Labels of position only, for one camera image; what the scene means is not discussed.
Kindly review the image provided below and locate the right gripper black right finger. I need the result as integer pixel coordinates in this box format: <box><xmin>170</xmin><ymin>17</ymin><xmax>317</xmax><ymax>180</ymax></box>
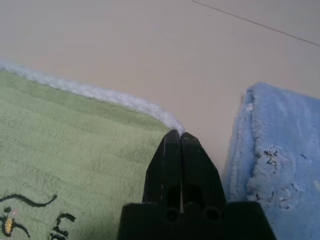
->
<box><xmin>180</xmin><ymin>131</ymin><xmax>227</xmax><ymax>206</ymax></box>

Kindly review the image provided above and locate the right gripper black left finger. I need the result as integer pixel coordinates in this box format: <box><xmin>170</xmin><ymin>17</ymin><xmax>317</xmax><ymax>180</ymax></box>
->
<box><xmin>142</xmin><ymin>129</ymin><xmax>182</xmax><ymax>206</ymax></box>

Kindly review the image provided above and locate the green towel with white trim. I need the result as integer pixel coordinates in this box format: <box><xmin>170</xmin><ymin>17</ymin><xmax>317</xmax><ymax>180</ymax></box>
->
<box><xmin>0</xmin><ymin>58</ymin><xmax>186</xmax><ymax>240</ymax></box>

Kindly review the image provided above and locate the folded light blue towel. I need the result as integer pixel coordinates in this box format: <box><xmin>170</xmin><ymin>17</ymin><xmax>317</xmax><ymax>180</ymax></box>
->
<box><xmin>222</xmin><ymin>81</ymin><xmax>320</xmax><ymax>240</ymax></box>

